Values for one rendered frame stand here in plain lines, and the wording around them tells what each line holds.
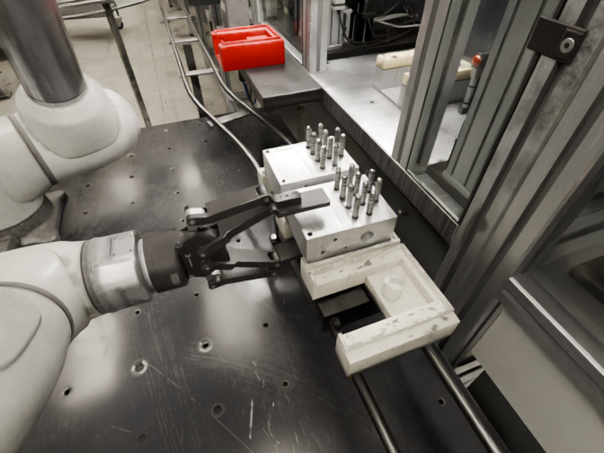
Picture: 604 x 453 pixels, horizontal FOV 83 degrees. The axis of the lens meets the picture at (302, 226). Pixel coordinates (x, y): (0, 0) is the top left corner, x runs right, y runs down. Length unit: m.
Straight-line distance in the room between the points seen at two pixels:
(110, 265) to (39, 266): 0.06
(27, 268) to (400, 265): 0.42
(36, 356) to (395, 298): 0.36
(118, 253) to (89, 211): 0.54
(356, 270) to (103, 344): 0.45
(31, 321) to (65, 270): 0.09
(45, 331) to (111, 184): 0.69
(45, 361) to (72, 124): 0.53
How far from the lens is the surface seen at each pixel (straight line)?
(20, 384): 0.33
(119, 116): 0.87
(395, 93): 0.80
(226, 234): 0.41
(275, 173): 0.51
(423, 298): 0.46
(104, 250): 0.43
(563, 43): 0.38
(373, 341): 0.40
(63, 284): 0.42
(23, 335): 0.34
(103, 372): 0.67
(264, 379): 0.59
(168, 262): 0.41
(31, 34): 0.71
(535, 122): 0.41
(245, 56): 0.91
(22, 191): 0.87
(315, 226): 0.43
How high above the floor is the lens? 1.23
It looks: 46 degrees down
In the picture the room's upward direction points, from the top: straight up
